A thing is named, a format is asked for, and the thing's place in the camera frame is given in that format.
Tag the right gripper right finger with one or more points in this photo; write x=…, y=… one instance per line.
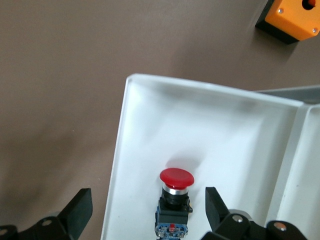
x=225, y=225

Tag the orange button enclosure box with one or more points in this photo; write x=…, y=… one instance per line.
x=287, y=20

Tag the red mushroom push button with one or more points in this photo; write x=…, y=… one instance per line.
x=176, y=177

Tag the white plastic drawer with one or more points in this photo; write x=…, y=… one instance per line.
x=200, y=130

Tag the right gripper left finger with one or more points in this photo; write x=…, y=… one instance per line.
x=72, y=217

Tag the brown table mat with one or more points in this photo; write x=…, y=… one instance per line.
x=62, y=75

